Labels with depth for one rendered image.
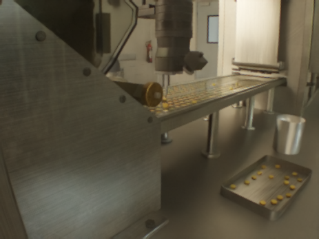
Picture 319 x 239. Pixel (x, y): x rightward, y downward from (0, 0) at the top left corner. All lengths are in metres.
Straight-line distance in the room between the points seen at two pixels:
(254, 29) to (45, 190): 0.98
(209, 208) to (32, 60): 0.35
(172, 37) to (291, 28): 0.73
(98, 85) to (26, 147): 0.10
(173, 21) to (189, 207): 0.33
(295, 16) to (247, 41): 0.23
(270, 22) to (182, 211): 0.85
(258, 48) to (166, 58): 0.67
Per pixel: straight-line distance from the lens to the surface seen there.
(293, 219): 0.44
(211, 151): 0.60
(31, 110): 0.23
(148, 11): 0.49
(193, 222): 0.39
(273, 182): 0.53
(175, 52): 0.45
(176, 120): 0.39
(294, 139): 0.67
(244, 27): 1.09
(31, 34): 0.23
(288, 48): 1.10
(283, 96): 1.11
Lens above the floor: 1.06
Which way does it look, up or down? 17 degrees down
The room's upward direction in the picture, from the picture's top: straight up
